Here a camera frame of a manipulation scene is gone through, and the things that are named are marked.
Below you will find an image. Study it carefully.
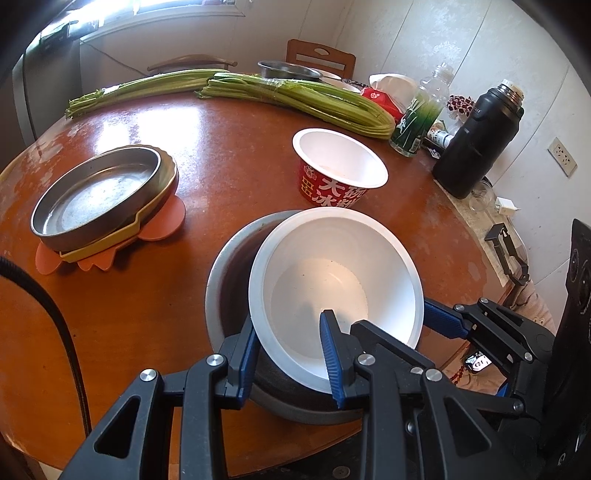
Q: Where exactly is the window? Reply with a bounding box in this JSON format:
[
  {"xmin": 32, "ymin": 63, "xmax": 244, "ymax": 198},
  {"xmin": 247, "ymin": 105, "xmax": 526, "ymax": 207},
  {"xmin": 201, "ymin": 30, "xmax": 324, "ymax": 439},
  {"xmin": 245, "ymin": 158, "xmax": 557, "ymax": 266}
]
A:
[{"xmin": 134, "ymin": 0, "xmax": 259, "ymax": 14}]

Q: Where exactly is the red paper bowl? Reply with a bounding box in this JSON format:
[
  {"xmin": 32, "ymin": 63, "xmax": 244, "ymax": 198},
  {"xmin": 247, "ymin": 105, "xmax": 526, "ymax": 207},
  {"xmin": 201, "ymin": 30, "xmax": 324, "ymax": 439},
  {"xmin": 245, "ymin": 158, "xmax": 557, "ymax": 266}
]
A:
[{"xmin": 292, "ymin": 128, "xmax": 389, "ymax": 210}]

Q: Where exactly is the small steel bowl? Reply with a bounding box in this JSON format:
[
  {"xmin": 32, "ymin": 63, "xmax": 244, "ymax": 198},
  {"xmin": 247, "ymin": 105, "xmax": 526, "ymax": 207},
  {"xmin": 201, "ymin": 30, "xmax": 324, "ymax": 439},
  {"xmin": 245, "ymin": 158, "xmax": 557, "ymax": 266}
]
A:
[{"xmin": 257, "ymin": 60, "xmax": 324, "ymax": 83}]

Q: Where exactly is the cream shell-shaped plate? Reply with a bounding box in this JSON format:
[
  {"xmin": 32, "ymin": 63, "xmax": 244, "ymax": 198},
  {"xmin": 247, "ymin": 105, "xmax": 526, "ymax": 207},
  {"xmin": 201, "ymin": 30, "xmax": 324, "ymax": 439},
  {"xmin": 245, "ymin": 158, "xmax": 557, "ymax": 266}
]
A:
[{"xmin": 58, "ymin": 147, "xmax": 180, "ymax": 265}]

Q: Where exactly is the white plate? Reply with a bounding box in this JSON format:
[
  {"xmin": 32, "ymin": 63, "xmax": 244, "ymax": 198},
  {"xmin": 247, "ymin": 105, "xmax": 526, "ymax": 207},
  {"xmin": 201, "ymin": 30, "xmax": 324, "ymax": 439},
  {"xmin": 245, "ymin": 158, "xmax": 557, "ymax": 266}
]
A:
[{"xmin": 318, "ymin": 69, "xmax": 365, "ymax": 93}]

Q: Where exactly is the green celery bundle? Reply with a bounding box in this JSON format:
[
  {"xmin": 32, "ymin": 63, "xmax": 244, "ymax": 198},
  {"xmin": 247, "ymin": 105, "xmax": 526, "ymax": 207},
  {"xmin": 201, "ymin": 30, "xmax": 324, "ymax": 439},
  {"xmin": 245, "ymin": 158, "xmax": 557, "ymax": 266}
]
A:
[
  {"xmin": 198, "ymin": 74, "xmax": 397, "ymax": 139},
  {"xmin": 65, "ymin": 68, "xmax": 232, "ymax": 121}
]

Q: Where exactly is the black cable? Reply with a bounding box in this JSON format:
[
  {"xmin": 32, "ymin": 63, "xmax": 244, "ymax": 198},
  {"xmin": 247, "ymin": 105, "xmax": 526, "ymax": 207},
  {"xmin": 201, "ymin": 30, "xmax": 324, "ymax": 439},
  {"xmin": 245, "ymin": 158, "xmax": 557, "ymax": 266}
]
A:
[{"xmin": 0, "ymin": 256, "xmax": 93, "ymax": 437}]

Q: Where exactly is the white wall outlet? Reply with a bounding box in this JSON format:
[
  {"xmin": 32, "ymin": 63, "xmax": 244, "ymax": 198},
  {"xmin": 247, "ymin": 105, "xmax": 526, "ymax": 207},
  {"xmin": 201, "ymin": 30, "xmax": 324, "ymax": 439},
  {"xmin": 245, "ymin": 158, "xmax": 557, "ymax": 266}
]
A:
[{"xmin": 548, "ymin": 137, "xmax": 578, "ymax": 177}]

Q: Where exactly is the wooden chair with curved back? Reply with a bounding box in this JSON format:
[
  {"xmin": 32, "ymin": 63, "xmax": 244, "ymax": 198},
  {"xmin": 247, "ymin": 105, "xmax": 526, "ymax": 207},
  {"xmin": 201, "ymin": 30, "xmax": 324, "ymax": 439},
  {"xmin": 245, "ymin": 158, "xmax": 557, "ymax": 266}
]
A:
[{"xmin": 147, "ymin": 54, "xmax": 238, "ymax": 73}]

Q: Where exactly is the plastic bottle with green label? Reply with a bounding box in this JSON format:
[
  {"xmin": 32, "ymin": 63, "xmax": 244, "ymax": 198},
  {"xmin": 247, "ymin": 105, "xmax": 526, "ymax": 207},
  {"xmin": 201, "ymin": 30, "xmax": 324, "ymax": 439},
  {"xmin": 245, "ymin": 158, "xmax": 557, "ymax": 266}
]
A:
[{"xmin": 389, "ymin": 62, "xmax": 455, "ymax": 159}]

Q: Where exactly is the wooden chair with cutout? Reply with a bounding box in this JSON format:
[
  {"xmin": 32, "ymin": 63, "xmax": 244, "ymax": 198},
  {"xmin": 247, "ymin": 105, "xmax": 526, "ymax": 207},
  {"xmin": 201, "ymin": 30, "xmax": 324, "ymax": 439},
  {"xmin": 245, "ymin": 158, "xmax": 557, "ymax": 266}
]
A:
[{"xmin": 285, "ymin": 39, "xmax": 357, "ymax": 81}]

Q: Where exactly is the red tissue pack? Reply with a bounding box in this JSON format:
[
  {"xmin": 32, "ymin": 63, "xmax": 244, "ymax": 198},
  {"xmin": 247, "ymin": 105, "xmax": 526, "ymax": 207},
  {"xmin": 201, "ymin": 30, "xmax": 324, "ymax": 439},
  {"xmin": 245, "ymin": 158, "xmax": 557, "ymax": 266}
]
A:
[{"xmin": 360, "ymin": 74, "xmax": 419, "ymax": 118}]

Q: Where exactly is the orange silicone mat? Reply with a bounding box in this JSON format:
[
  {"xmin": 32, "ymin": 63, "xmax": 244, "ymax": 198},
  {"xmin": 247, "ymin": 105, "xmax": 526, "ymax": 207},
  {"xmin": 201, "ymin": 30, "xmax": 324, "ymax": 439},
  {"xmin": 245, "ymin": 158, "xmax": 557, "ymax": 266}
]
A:
[{"xmin": 35, "ymin": 173, "xmax": 187, "ymax": 276}]

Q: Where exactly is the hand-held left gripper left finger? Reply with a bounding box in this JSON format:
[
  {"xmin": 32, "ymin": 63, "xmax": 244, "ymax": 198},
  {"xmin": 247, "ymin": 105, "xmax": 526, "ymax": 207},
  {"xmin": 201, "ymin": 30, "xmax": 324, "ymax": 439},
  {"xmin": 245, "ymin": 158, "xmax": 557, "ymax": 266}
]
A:
[{"xmin": 58, "ymin": 318, "xmax": 259, "ymax": 480}]

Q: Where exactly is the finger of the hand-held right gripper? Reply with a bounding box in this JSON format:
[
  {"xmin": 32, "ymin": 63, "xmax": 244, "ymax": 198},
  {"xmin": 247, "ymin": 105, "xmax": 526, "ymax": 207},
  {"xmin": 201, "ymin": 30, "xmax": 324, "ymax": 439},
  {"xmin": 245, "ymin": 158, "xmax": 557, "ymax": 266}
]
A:
[
  {"xmin": 450, "ymin": 385, "xmax": 527, "ymax": 418},
  {"xmin": 424, "ymin": 298, "xmax": 556, "ymax": 370}
]

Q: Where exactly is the black clamp holder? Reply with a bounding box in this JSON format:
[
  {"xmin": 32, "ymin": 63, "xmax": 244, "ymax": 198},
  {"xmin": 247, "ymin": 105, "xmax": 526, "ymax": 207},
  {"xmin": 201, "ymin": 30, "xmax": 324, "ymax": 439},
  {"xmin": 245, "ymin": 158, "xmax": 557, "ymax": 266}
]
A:
[{"xmin": 484, "ymin": 222, "xmax": 532, "ymax": 288}]

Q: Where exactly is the white plastic bowl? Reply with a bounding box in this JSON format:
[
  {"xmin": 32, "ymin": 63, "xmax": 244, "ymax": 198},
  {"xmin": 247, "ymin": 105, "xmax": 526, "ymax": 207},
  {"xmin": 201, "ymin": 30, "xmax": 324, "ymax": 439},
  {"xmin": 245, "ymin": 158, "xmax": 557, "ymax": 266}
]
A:
[{"xmin": 248, "ymin": 207, "xmax": 424, "ymax": 394}]

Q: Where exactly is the clear glass jar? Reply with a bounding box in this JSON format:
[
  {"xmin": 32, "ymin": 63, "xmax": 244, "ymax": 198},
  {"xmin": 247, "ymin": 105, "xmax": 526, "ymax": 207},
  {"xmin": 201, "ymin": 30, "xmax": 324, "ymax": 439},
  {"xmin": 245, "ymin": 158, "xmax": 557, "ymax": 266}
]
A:
[{"xmin": 468, "ymin": 179, "xmax": 495, "ymax": 212}]

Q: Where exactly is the black thermos flask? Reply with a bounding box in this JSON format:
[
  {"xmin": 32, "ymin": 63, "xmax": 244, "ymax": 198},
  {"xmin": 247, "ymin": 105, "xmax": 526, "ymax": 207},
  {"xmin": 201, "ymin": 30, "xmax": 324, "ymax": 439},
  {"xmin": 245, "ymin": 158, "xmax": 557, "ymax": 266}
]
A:
[{"xmin": 431, "ymin": 79, "xmax": 526, "ymax": 200}]

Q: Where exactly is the small white bottle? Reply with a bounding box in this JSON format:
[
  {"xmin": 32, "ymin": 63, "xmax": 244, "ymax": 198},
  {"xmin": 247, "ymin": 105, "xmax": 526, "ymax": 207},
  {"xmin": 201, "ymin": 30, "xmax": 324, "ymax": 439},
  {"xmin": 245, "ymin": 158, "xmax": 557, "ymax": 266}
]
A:
[{"xmin": 427, "ymin": 127, "xmax": 455, "ymax": 149}]

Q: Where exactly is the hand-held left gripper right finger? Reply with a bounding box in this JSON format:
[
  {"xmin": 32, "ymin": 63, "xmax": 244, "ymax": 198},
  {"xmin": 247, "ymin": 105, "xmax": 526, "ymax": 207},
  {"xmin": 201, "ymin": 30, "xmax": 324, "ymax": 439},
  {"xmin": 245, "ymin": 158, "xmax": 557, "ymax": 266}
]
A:
[{"xmin": 318, "ymin": 309, "xmax": 502, "ymax": 480}]

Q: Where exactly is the large steel bowl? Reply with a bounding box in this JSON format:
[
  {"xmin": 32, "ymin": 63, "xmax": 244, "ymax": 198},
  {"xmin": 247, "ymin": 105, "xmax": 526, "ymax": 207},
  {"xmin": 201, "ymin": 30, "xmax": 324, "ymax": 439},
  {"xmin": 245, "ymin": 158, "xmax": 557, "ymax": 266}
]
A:
[{"xmin": 205, "ymin": 210, "xmax": 370, "ymax": 425}]

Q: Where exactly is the round steel plate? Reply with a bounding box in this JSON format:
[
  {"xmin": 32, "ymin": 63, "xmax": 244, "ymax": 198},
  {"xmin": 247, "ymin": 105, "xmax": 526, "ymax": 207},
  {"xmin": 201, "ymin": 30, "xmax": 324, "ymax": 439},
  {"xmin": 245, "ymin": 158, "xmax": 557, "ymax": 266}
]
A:
[{"xmin": 30, "ymin": 145, "xmax": 163, "ymax": 240}]

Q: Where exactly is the refrigerator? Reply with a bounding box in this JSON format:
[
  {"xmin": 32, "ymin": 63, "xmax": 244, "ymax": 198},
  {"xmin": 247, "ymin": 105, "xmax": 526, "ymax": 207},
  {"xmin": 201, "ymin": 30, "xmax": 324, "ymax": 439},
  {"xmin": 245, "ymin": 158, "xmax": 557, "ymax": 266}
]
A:
[{"xmin": 11, "ymin": 9, "xmax": 84, "ymax": 144}]

